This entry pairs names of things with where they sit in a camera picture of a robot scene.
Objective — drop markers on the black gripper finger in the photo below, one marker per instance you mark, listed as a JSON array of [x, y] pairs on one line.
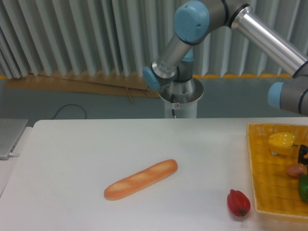
[[303, 155]]

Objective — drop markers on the green toy bell pepper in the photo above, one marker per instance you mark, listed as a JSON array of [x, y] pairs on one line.
[[303, 187]]

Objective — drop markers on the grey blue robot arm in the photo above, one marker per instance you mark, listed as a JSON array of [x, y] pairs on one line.
[[171, 72]]

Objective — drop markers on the yellow toy bell pepper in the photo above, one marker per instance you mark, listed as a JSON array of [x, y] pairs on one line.
[[281, 143]]

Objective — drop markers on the yellow woven basket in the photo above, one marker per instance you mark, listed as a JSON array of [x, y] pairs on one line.
[[275, 192]]

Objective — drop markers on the red toy bell pepper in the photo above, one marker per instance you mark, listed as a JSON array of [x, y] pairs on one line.
[[238, 203]]

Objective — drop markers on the brown toy egg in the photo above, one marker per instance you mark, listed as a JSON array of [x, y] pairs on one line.
[[295, 170]]

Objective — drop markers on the toy baguette bread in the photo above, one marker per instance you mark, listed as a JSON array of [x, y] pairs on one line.
[[140, 180]]

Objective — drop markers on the brown cardboard sheet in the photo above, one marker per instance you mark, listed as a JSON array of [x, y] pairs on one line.
[[32, 82]]

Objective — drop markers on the grey pleated curtain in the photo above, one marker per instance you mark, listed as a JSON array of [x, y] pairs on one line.
[[124, 35]]

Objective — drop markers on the silver laptop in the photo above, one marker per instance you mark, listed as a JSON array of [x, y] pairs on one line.
[[11, 131]]

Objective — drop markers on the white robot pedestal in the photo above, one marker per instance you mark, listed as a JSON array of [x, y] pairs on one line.
[[180, 110]]

